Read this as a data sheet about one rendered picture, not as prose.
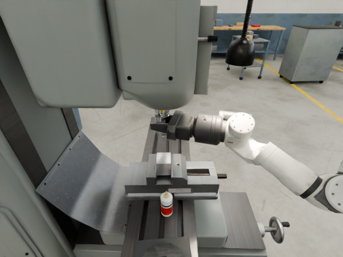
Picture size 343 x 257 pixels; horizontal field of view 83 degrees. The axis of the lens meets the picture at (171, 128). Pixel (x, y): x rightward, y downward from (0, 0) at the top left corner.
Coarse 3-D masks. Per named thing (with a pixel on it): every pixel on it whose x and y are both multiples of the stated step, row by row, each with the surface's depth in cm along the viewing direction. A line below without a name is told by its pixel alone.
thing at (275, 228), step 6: (258, 222) 93; (270, 222) 98; (276, 222) 92; (282, 222) 91; (288, 222) 91; (264, 228) 93; (270, 228) 93; (276, 228) 92; (282, 228) 89; (264, 234) 91; (276, 234) 93; (282, 234) 88; (276, 240) 91; (282, 240) 88
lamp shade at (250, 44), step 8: (240, 40) 48; (248, 40) 48; (232, 48) 49; (240, 48) 48; (248, 48) 48; (232, 56) 50; (240, 56) 48; (248, 56) 48; (232, 64) 50; (240, 64) 49; (248, 64) 50
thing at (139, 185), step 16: (128, 176) 73; (144, 176) 73; (160, 176) 73; (192, 176) 73; (208, 176) 73; (128, 192) 72; (144, 192) 72; (160, 192) 72; (176, 192) 72; (192, 192) 73; (208, 192) 73
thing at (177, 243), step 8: (144, 240) 42; (152, 240) 42; (160, 240) 42; (168, 240) 42; (176, 240) 42; (184, 240) 42; (136, 248) 41; (144, 248) 41; (152, 248) 40; (160, 248) 40; (168, 248) 40; (176, 248) 40; (184, 248) 41; (136, 256) 40; (144, 256) 39; (152, 256) 39; (160, 256) 39; (168, 256) 39; (176, 256) 39; (184, 256) 40
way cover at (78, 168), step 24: (72, 144) 76; (72, 168) 72; (96, 168) 83; (120, 168) 93; (48, 192) 60; (72, 192) 68; (96, 192) 76; (120, 192) 83; (72, 216) 64; (120, 216) 74
